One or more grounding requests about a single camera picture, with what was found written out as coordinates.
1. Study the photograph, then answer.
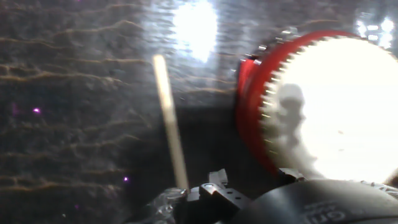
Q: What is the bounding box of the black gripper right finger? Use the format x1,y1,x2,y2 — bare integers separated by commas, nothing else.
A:
277,167,308,185

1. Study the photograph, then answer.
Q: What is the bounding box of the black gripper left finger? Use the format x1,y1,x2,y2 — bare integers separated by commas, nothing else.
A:
186,169,251,218

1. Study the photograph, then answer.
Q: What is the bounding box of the pale wooden drumstick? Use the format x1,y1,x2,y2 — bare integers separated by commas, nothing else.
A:
152,54,190,191

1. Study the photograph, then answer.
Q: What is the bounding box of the dark marble pattern mat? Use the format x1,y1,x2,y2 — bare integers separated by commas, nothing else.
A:
0,0,398,224

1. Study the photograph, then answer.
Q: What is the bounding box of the red drum with white skin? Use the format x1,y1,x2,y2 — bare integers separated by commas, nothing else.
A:
234,30,398,187

